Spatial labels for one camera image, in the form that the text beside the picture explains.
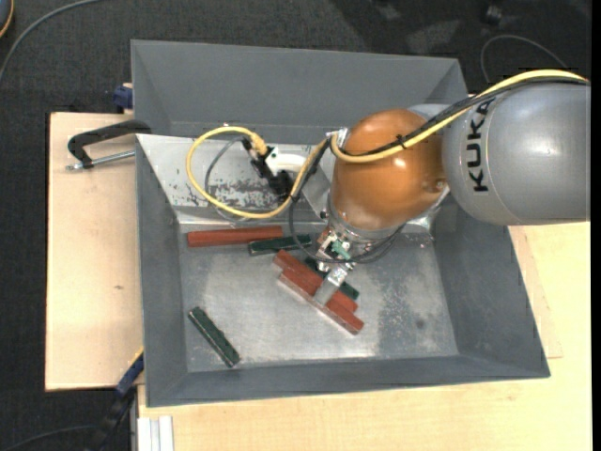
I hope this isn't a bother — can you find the black cylinder on white bracket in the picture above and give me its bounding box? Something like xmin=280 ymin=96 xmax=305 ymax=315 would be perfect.
xmin=240 ymin=137 xmax=307 ymax=202

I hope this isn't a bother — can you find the red-brown flat block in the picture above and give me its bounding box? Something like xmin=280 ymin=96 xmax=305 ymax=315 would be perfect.
xmin=187 ymin=225 xmax=285 ymax=249
xmin=272 ymin=249 xmax=360 ymax=314
xmin=277 ymin=272 xmax=366 ymax=337

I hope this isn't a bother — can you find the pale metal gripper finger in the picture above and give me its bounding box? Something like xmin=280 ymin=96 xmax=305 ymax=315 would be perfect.
xmin=315 ymin=268 xmax=350 ymax=305

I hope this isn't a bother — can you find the grey metal bin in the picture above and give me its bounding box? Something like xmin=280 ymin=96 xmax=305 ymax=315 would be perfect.
xmin=130 ymin=39 xmax=551 ymax=408

